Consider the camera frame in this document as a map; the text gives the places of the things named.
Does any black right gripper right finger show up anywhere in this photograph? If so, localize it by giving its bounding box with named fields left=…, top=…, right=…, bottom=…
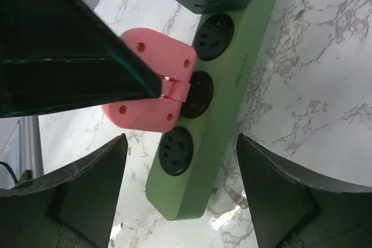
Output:
left=237, top=134, right=371, bottom=247

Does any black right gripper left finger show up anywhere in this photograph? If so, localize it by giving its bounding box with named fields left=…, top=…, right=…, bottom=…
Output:
left=1, top=134, right=128, bottom=247

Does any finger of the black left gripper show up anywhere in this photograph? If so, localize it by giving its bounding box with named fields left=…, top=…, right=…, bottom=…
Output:
left=1, top=0, right=149, bottom=117

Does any pink plug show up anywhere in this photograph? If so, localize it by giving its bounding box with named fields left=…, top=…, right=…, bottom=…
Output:
left=102, top=28, right=197, bottom=132

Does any green power strip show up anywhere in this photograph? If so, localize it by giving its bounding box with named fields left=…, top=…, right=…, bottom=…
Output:
left=145, top=0, right=276, bottom=221

